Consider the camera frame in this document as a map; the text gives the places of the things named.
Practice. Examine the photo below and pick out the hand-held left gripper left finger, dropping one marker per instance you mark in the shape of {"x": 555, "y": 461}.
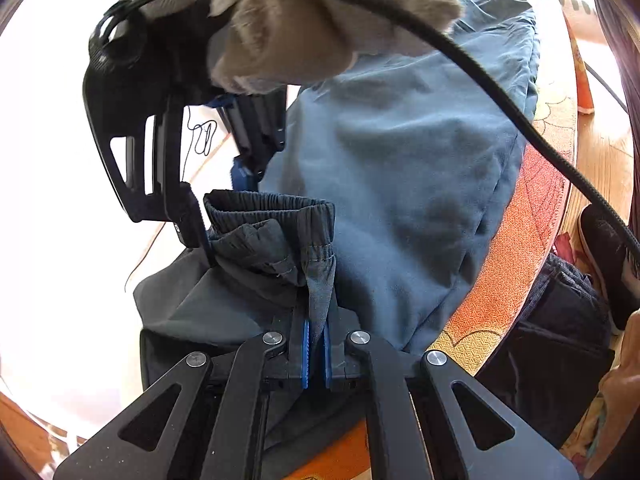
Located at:
{"x": 305, "y": 355}

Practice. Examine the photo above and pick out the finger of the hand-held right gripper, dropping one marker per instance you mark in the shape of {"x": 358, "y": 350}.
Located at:
{"x": 170, "y": 160}
{"x": 255, "y": 130}

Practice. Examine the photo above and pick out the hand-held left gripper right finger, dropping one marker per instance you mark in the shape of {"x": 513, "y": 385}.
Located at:
{"x": 328, "y": 360}

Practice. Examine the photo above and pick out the dark grey pants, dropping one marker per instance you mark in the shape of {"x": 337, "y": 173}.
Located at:
{"x": 400, "y": 170}

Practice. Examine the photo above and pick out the person's right hand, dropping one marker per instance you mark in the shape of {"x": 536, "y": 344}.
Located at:
{"x": 310, "y": 30}

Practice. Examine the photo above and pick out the dark denim cloth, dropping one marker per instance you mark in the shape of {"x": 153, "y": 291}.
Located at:
{"x": 555, "y": 360}

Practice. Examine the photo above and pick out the dark shoe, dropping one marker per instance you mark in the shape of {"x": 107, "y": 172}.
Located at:
{"x": 605, "y": 255}

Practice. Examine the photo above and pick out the person's striped trouser leg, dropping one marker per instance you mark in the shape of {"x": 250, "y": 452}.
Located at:
{"x": 617, "y": 50}

